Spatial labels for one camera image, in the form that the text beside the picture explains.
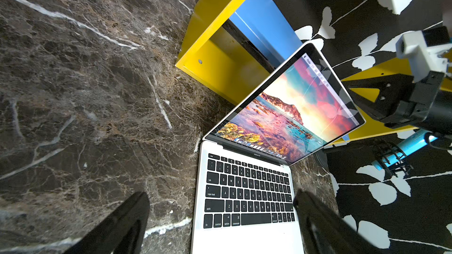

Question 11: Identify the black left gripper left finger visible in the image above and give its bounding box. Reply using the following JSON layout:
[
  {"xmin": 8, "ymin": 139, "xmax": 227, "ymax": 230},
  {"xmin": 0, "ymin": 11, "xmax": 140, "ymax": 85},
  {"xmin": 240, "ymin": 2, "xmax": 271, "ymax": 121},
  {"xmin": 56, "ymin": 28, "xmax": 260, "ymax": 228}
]
[{"xmin": 66, "ymin": 192, "xmax": 150, "ymax": 254}]

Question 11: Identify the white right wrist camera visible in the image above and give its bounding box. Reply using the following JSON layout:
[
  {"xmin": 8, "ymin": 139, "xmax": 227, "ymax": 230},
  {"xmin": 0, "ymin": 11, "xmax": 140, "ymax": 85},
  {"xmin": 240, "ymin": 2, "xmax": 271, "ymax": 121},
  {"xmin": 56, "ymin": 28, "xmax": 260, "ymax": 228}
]
[{"xmin": 395, "ymin": 27, "xmax": 452, "ymax": 83}]

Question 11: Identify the silver laptop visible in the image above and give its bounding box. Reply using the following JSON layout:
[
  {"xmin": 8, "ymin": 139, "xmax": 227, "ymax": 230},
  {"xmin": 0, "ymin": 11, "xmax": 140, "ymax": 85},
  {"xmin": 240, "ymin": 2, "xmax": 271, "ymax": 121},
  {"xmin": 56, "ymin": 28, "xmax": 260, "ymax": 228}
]
[{"xmin": 191, "ymin": 42, "xmax": 366, "ymax": 254}]

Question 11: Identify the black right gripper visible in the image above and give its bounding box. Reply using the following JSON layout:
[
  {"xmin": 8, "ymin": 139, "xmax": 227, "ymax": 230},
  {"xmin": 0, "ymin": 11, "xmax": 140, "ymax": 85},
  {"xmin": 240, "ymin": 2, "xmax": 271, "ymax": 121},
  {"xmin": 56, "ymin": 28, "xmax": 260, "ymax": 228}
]
[{"xmin": 343, "ymin": 72, "xmax": 452, "ymax": 138}]

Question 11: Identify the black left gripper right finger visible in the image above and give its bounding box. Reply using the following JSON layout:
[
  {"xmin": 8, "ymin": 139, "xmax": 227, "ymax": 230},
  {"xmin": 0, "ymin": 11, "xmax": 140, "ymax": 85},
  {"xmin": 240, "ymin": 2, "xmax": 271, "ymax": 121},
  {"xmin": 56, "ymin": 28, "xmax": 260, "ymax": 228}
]
[{"xmin": 293, "ymin": 189, "xmax": 380, "ymax": 254}]

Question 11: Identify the yellow shelf with blue board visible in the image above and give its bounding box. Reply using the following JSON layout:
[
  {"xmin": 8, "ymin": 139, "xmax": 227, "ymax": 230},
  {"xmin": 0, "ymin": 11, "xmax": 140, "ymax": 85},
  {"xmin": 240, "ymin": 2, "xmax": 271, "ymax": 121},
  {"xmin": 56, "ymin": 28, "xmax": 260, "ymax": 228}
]
[{"xmin": 174, "ymin": 0, "xmax": 452, "ymax": 145}]

